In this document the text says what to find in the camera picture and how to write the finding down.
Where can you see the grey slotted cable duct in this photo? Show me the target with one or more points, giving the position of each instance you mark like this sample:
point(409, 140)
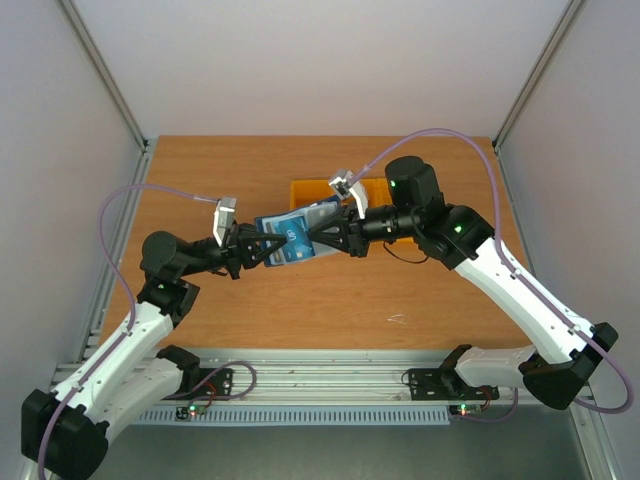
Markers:
point(276, 415)

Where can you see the blue credit card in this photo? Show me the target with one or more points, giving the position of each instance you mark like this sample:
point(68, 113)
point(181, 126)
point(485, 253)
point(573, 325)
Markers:
point(298, 247)

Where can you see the circuit board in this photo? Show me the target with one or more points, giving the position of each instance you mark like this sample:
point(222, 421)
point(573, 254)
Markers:
point(466, 410)
point(190, 412)

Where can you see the right circuit board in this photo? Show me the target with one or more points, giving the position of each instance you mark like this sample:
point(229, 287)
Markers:
point(466, 410)

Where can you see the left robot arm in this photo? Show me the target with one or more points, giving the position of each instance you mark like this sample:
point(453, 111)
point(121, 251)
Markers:
point(69, 430)

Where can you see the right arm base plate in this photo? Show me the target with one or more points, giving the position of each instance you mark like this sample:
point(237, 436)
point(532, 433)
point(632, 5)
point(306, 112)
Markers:
point(426, 384)

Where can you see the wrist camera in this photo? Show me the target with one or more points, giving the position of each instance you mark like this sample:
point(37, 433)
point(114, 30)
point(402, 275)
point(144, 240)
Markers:
point(345, 186)
point(223, 219)

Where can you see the aluminium frame post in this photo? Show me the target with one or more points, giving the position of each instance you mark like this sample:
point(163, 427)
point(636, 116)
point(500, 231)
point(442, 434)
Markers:
point(557, 37)
point(81, 31)

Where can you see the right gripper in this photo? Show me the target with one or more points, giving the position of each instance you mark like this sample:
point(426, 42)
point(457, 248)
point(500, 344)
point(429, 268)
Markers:
point(356, 233)

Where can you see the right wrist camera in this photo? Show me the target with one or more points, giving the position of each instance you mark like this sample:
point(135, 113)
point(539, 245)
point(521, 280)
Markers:
point(345, 186)

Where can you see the right aluminium frame post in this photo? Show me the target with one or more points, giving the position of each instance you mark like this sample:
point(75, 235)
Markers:
point(557, 37)

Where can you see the left circuit board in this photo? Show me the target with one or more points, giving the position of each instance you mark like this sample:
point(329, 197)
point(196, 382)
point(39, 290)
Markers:
point(190, 412)

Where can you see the yellow bin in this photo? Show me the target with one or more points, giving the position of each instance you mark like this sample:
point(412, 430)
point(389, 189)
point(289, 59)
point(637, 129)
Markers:
point(402, 240)
point(308, 191)
point(377, 191)

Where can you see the left yellow bin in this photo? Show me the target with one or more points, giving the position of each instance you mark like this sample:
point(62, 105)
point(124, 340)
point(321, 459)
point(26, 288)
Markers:
point(308, 191)

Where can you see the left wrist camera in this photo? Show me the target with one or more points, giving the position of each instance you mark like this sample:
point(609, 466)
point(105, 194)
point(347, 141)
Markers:
point(223, 219)

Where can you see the aluminium rail base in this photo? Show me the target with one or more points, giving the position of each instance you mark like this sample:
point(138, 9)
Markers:
point(325, 377)

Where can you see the blue card holder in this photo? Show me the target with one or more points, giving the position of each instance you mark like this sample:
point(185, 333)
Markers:
point(314, 214)

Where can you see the middle yellow bin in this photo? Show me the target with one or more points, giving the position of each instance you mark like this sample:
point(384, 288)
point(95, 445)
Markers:
point(377, 191)

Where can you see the left aluminium frame post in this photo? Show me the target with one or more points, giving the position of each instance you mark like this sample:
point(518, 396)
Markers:
point(81, 31)

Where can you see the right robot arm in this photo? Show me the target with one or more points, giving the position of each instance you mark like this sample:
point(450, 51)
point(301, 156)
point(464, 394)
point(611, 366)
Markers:
point(565, 348)

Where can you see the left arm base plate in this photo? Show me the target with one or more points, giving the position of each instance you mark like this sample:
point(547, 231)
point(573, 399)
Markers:
point(209, 383)

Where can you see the right yellow bin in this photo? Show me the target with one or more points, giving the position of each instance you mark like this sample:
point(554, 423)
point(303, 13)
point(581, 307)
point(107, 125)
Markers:
point(402, 240)

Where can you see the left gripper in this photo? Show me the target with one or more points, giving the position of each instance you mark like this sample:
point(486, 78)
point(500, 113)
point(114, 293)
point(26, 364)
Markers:
point(238, 248)

